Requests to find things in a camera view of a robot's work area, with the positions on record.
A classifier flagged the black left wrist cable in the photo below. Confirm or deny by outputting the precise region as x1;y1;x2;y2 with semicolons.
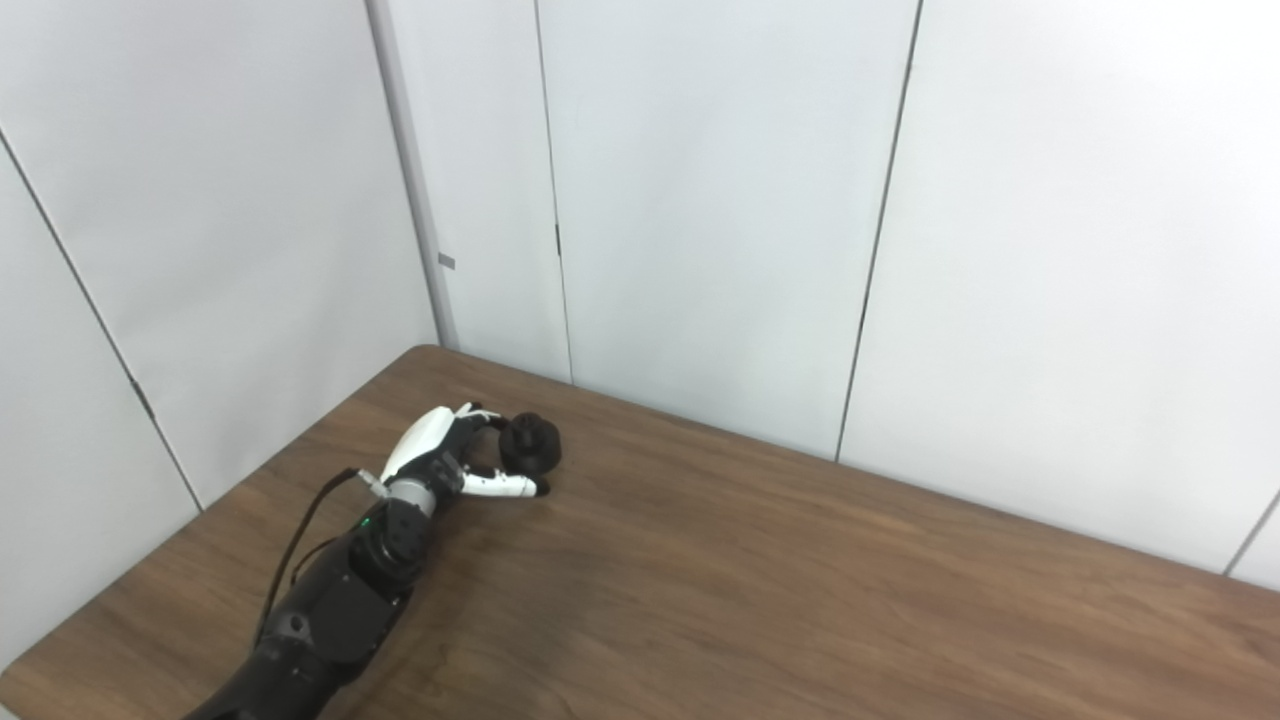
254;467;388;643

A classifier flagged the round black plastic part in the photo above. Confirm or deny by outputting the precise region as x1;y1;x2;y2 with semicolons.
498;412;562;480

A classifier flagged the grey wall corner post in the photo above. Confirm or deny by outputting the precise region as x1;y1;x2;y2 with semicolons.
364;0;460;351

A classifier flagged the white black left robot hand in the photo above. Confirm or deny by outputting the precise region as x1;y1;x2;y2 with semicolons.
380;402;551;501

